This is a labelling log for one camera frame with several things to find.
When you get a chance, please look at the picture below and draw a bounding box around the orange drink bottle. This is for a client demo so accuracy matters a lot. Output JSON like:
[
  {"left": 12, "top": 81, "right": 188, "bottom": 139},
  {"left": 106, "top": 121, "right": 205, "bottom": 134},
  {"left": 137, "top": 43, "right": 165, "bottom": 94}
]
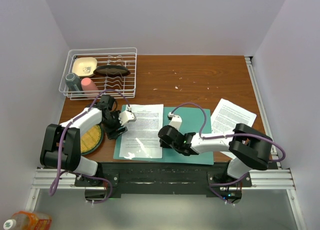
[{"left": 3, "top": 211, "right": 52, "bottom": 230}]

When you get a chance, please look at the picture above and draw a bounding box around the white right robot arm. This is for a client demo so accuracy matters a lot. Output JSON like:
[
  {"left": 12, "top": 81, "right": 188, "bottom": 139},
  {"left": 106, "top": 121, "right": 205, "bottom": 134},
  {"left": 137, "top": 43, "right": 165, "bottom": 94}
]
[{"left": 158, "top": 123, "right": 272, "bottom": 187}]

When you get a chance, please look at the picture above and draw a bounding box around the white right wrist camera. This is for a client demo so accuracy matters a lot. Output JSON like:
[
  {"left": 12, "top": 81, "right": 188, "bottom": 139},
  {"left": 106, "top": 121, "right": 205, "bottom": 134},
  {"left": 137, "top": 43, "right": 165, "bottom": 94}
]
[{"left": 167, "top": 112, "right": 183, "bottom": 131}]

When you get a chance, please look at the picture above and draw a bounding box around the round green yellow plate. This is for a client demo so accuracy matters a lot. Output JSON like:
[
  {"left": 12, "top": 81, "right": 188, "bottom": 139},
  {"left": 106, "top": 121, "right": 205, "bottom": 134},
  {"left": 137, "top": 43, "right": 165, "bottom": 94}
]
[{"left": 80, "top": 125, "right": 104, "bottom": 156}]

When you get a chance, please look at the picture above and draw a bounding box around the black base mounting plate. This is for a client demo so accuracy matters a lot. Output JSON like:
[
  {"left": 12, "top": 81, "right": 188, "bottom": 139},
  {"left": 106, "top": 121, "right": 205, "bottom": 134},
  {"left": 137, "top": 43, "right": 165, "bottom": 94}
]
[{"left": 74, "top": 161, "right": 253, "bottom": 199}]

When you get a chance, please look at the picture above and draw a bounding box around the cream square dish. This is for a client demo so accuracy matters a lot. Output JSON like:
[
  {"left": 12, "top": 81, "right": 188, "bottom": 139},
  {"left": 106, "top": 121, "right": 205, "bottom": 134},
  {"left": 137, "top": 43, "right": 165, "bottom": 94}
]
[{"left": 71, "top": 57, "right": 98, "bottom": 78}]

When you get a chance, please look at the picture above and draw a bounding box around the pink cup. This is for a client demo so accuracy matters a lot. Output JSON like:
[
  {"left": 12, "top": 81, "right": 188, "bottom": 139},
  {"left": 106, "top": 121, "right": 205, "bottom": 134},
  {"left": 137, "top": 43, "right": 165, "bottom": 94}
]
[{"left": 81, "top": 77, "right": 99, "bottom": 99}]

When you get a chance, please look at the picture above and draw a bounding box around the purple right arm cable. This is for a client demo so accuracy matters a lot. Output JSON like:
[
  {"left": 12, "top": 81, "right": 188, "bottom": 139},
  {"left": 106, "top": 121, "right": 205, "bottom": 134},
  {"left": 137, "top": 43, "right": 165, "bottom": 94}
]
[{"left": 169, "top": 102, "right": 287, "bottom": 205}]

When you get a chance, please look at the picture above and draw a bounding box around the dark brown oval plate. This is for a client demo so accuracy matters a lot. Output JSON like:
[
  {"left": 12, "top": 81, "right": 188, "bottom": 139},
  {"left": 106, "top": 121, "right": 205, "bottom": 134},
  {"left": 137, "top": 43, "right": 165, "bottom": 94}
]
[{"left": 93, "top": 64, "right": 131, "bottom": 78}]

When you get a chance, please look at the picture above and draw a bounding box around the teal paper folder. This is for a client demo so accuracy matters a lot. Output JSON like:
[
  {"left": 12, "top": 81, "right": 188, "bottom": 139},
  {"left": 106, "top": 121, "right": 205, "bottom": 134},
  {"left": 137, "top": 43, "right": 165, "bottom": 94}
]
[{"left": 113, "top": 107, "right": 214, "bottom": 165}]

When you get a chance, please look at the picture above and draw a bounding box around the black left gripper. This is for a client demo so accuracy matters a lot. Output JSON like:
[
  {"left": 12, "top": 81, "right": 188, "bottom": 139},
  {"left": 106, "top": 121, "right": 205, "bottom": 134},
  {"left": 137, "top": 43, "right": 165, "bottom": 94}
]
[{"left": 101, "top": 111, "right": 128, "bottom": 141}]

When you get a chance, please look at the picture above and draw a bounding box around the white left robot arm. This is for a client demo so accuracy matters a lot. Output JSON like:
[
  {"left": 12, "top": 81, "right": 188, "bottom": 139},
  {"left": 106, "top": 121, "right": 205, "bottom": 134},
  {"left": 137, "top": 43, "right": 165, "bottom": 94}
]
[{"left": 40, "top": 95, "right": 136, "bottom": 186}]

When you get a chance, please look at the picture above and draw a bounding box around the grey cup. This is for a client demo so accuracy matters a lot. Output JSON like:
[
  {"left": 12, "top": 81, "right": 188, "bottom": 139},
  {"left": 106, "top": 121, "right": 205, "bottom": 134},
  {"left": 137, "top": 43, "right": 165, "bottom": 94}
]
[{"left": 65, "top": 73, "right": 82, "bottom": 92}]

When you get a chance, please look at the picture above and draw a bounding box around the white wire dish rack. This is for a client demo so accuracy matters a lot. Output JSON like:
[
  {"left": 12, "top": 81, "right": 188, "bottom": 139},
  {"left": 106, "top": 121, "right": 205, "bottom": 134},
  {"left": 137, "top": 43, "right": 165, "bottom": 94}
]
[{"left": 58, "top": 47, "right": 138, "bottom": 100}]

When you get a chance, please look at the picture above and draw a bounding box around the printed white paper sheet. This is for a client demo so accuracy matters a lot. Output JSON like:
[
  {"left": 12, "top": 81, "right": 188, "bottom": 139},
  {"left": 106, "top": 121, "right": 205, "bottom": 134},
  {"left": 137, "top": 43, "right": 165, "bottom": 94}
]
[{"left": 119, "top": 104, "right": 164, "bottom": 161}]

